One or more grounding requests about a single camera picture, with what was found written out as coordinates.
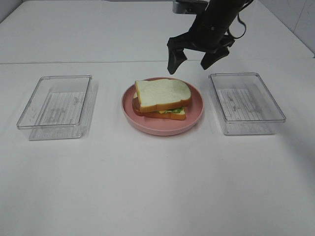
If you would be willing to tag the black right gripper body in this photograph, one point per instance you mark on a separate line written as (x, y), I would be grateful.
(210, 29)

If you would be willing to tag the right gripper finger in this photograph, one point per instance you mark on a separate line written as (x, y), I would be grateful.
(210, 58)
(175, 58)

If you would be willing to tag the bread slice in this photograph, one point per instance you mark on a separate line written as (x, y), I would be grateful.
(162, 94)
(175, 116)

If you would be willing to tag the green lettuce leaf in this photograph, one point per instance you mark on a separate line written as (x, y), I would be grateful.
(180, 110)

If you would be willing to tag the bacon strip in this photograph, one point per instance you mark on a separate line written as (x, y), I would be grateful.
(136, 104)

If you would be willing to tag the right clear plastic tray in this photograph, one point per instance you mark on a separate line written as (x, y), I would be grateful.
(244, 104)

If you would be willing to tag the clear plastic tray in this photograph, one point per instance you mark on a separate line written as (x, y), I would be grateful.
(60, 107)
(244, 104)

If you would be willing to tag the left clear plastic tray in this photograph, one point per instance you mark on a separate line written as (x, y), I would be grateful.
(60, 107)

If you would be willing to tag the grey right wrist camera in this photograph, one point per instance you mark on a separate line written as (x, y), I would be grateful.
(189, 6)

